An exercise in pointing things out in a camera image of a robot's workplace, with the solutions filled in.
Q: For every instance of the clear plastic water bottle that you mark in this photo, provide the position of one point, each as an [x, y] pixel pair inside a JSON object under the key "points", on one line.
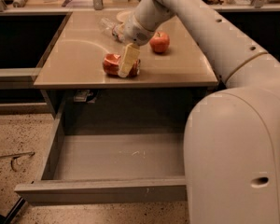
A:
{"points": [[112, 29]]}

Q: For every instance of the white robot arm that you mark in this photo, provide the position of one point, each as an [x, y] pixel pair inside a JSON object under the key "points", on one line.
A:
{"points": [[232, 137]]}

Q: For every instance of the white bowl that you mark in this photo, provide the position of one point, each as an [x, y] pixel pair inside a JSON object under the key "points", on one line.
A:
{"points": [[123, 15]]}

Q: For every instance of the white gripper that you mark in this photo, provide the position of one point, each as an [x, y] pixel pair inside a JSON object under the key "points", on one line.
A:
{"points": [[136, 31]]}

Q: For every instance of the grey cabinet with beige top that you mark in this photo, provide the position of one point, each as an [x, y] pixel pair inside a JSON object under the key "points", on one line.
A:
{"points": [[75, 61]]}

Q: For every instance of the red apple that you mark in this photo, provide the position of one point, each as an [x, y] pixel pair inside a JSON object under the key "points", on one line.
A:
{"points": [[160, 42]]}

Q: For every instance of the open grey top drawer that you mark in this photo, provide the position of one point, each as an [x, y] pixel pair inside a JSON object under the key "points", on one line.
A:
{"points": [[111, 153]]}

